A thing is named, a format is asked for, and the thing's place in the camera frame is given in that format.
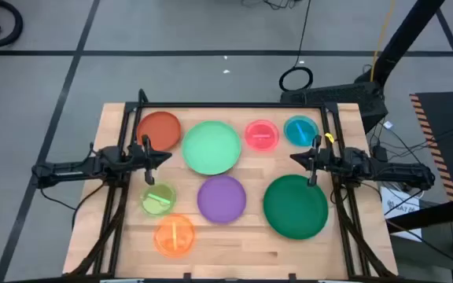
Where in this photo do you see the yellow cable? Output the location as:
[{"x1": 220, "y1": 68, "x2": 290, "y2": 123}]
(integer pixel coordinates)
[{"x1": 370, "y1": 0, "x2": 396, "y2": 83}]

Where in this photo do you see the white paper sign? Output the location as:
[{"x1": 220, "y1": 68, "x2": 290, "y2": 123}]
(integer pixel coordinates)
[{"x1": 379, "y1": 186, "x2": 424, "y2": 241}]

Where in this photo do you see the black coiled floor cable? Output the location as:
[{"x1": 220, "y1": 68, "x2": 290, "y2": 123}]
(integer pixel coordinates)
[{"x1": 278, "y1": 0, "x2": 314, "y2": 93}]

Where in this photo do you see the red opaque plastic plate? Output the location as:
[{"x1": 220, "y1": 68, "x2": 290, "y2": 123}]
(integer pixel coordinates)
[{"x1": 136, "y1": 111, "x2": 182, "y2": 153}]

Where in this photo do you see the black hazard striped platform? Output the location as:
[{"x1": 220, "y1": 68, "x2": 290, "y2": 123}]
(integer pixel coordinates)
[{"x1": 409, "y1": 91, "x2": 453, "y2": 201}]

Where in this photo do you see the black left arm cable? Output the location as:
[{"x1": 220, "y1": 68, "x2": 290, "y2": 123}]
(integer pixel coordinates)
[{"x1": 39, "y1": 182, "x2": 108, "y2": 230}]

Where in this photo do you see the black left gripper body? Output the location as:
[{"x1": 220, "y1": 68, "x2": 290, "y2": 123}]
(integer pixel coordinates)
[{"x1": 127, "y1": 134, "x2": 157, "y2": 186}]

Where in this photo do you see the black computer case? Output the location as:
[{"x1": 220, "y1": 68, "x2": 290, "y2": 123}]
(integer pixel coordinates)
[{"x1": 280, "y1": 81, "x2": 389, "y2": 134}]

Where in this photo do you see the black power adapter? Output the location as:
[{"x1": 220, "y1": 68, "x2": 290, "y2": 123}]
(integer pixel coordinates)
[{"x1": 372, "y1": 145, "x2": 389, "y2": 163}]

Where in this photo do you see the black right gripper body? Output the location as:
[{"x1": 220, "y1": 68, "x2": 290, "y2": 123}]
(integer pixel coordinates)
[{"x1": 307, "y1": 134, "x2": 345, "y2": 188}]

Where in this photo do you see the pink transparent small plate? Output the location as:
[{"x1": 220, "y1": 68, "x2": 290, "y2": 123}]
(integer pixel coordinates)
[{"x1": 244, "y1": 119, "x2": 281, "y2": 152}]

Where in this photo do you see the purple opaque plastic plate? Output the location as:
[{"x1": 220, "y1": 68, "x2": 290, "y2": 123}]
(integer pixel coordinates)
[{"x1": 197, "y1": 175, "x2": 248, "y2": 225}]

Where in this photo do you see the light green large plate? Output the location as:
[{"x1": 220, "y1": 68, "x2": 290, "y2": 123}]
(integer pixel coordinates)
[{"x1": 182, "y1": 120, "x2": 242, "y2": 176}]

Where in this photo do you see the lime green transparent plate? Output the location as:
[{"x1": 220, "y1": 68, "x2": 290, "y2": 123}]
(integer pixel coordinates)
[{"x1": 139, "y1": 182, "x2": 178, "y2": 217}]

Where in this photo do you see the black slanted pole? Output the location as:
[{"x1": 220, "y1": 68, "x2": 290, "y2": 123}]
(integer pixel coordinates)
[{"x1": 355, "y1": 0, "x2": 447, "y2": 90}]

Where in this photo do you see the black aluminium table frame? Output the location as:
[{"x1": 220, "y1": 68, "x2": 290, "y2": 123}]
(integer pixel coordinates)
[{"x1": 64, "y1": 89, "x2": 399, "y2": 283}]

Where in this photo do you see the teal transparent small plate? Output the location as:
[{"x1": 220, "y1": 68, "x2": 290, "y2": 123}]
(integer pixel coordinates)
[{"x1": 283, "y1": 115, "x2": 320, "y2": 148}]

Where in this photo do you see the orange transparent plate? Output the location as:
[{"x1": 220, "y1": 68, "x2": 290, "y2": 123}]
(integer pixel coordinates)
[{"x1": 153, "y1": 213, "x2": 196, "y2": 259}]

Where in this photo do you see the dark green large plate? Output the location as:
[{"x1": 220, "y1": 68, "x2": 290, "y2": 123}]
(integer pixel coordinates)
[{"x1": 263, "y1": 174, "x2": 330, "y2": 241}]

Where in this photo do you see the black beam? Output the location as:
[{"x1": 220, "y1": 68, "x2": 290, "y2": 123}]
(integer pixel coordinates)
[{"x1": 385, "y1": 194, "x2": 453, "y2": 235}]

